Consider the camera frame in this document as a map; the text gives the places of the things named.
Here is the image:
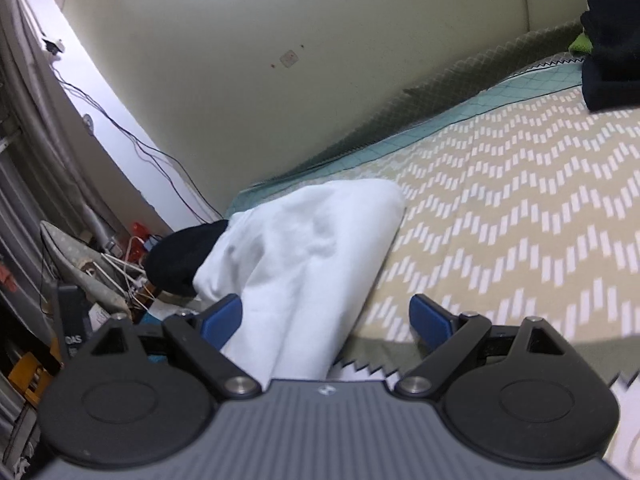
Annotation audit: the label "white garment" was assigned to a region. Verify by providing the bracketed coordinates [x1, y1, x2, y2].
[193, 179, 406, 386]

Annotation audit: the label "dark folded clothes stack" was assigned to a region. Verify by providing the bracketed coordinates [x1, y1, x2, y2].
[580, 0, 639, 112]

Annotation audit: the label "grey ironing board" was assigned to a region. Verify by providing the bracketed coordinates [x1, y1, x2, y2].
[39, 220, 132, 318]

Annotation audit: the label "yellow wooden chair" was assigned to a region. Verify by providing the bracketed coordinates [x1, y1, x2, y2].
[8, 352, 53, 408]

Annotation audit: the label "black garment at bed edge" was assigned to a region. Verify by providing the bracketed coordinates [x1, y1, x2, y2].
[144, 220, 229, 297]

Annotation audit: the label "grey curtain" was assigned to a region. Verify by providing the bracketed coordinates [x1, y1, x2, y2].
[1, 0, 122, 342]

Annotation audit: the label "patterned beige bed sheet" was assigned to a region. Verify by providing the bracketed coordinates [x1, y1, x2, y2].
[226, 20, 640, 480]

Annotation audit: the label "green garment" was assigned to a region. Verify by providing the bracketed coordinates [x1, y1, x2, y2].
[568, 32, 593, 55]

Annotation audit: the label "dark wall cables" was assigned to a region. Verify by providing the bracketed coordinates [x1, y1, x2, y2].
[41, 37, 224, 224]

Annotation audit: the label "white wall socket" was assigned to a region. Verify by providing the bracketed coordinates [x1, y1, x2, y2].
[280, 50, 299, 68]

